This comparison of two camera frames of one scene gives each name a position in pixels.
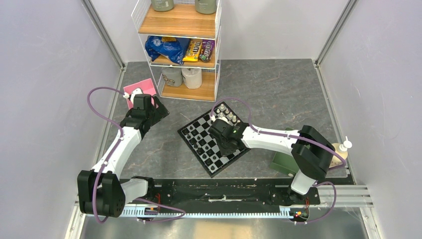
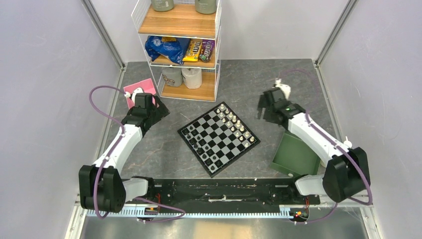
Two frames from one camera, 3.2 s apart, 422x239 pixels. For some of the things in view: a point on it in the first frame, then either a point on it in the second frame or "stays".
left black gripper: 160,112 stays
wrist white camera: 213,118 -> 286,89
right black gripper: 225,152 -> 262,104
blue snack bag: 175,51 stays
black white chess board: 204,146 stays
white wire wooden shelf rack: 180,37 stays
